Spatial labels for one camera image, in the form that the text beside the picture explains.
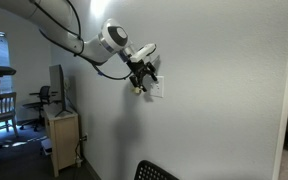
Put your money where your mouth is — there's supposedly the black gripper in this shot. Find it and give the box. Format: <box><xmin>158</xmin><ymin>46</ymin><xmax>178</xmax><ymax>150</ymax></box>
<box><xmin>127</xmin><ymin>56</ymin><xmax>159</xmax><ymax>94</ymax></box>

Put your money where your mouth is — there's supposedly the black computer monitor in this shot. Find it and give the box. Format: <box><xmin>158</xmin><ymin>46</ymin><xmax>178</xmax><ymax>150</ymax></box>
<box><xmin>48</xmin><ymin>64</ymin><xmax>74</xmax><ymax>118</ymax></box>

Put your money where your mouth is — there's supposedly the black chair back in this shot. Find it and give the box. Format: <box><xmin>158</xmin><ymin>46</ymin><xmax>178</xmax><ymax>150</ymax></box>
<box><xmin>133</xmin><ymin>159</ymin><xmax>180</xmax><ymax>180</ymax></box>

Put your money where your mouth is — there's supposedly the black office chair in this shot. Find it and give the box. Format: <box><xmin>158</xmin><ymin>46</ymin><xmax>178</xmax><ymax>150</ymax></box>
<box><xmin>19</xmin><ymin>85</ymin><xmax>52</xmax><ymax>132</ymax></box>

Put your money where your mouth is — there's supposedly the light wooden cabinet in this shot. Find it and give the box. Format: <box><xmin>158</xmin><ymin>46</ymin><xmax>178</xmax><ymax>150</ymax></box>
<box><xmin>43</xmin><ymin>106</ymin><xmax>82</xmax><ymax>178</ymax></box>

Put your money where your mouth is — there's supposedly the white box on floor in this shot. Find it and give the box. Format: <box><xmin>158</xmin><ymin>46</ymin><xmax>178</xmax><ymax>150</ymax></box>
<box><xmin>40</xmin><ymin>137</ymin><xmax>54</xmax><ymax>156</ymax></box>

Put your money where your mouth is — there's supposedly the white wooden slatted chair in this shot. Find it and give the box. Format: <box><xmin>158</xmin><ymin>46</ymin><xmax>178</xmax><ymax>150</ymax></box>
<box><xmin>0</xmin><ymin>92</ymin><xmax>20</xmax><ymax>138</ymax></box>

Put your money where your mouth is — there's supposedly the yellowish wall thermostat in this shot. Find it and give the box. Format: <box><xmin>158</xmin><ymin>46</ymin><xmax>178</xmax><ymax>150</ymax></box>
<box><xmin>129</xmin><ymin>84</ymin><xmax>144</xmax><ymax>95</ymax></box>

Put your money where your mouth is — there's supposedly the white double switch plate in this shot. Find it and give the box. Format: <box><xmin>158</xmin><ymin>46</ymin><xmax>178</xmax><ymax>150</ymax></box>
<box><xmin>149</xmin><ymin>75</ymin><xmax>165</xmax><ymax>99</ymax></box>

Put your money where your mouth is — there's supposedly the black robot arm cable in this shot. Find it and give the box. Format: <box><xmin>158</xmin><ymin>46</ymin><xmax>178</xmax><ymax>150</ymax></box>
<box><xmin>30</xmin><ymin>0</ymin><xmax>134</xmax><ymax>82</ymax></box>

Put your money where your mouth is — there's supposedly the black power cord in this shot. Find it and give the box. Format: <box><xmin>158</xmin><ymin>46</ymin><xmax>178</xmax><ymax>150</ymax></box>
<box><xmin>74</xmin><ymin>135</ymin><xmax>85</xmax><ymax>168</ymax></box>

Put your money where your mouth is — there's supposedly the white door frame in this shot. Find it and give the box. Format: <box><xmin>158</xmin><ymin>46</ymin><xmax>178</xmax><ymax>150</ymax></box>
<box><xmin>271</xmin><ymin>0</ymin><xmax>288</xmax><ymax>180</ymax></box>

